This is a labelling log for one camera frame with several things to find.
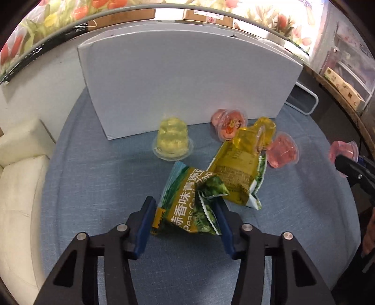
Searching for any white leather sofa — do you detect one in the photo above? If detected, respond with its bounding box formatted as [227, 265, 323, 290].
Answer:
[0, 119, 56, 294]

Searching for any brown cardboard box red label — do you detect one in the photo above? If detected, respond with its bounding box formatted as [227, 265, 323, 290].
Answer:
[182, 9, 235, 26]

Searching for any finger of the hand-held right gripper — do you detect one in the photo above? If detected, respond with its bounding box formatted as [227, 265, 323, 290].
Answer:
[335, 155, 375, 194]

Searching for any clear plastic drawer unit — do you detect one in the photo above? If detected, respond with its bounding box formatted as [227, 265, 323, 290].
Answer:
[311, 6, 375, 97]

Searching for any white cardboard box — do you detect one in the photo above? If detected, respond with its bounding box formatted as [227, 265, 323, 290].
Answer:
[78, 22, 304, 141]

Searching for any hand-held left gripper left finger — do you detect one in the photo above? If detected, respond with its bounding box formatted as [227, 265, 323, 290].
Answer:
[34, 196, 157, 305]

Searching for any patterned tissue box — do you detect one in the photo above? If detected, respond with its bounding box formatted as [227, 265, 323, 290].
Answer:
[324, 67, 367, 112]

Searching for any green pea snack packet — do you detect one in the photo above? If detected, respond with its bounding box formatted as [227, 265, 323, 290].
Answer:
[151, 161, 230, 236]

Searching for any yellow jelly cup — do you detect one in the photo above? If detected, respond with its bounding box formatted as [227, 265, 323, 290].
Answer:
[253, 117, 277, 149]
[233, 127, 266, 154]

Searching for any yellow green snack packet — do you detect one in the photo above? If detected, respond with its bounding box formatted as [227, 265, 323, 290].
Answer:
[206, 142, 268, 210]

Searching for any pale green jelly cup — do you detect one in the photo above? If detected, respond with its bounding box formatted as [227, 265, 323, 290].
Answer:
[152, 117, 195, 161]

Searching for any person's right hand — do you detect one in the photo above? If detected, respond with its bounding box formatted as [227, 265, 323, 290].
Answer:
[363, 211, 375, 257]

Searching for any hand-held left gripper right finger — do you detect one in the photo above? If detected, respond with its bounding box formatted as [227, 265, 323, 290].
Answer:
[212, 201, 336, 305]

